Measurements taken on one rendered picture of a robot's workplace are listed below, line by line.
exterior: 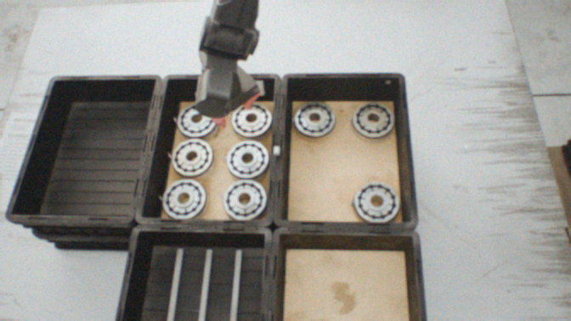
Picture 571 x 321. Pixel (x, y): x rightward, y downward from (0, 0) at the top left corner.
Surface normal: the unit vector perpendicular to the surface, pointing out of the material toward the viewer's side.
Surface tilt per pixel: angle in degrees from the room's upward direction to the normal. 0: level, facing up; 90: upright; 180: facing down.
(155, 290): 0
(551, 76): 0
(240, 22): 82
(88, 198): 0
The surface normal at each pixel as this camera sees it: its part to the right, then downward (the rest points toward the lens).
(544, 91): -0.07, -0.46
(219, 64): 0.34, -0.41
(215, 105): -0.02, 0.90
